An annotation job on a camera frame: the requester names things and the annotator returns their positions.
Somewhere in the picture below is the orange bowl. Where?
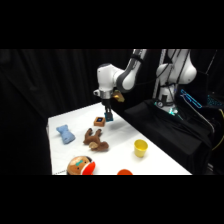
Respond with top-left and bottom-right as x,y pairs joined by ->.
116,168 -> 134,176

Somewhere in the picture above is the black cloth covered stand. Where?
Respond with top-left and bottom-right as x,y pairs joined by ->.
123,98 -> 215,175

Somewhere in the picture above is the yellow plastic cup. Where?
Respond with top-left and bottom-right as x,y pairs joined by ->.
133,138 -> 149,159

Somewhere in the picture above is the tan wrist cable mount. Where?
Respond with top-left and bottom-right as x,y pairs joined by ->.
112,88 -> 126,103

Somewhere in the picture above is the round orange brown plush toy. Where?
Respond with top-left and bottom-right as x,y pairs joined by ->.
66,155 -> 97,176

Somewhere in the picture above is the light blue plush toy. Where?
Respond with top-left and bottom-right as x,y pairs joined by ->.
55,124 -> 77,145

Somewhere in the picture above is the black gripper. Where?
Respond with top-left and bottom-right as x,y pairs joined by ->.
101,97 -> 115,122

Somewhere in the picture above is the brown plush animal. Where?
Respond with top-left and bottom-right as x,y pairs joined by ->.
82,127 -> 111,153

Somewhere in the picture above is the black curtain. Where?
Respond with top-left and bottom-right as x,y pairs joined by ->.
0,49 -> 224,176

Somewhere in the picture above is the thin black cable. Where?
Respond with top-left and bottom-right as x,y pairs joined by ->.
204,49 -> 218,76

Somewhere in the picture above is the yellow cable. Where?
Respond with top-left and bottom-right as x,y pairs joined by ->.
211,108 -> 224,152

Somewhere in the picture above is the wooden block with blue mark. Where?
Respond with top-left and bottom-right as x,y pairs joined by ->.
93,115 -> 107,128

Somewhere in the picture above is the blue lit device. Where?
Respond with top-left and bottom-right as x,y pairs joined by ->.
179,87 -> 204,110

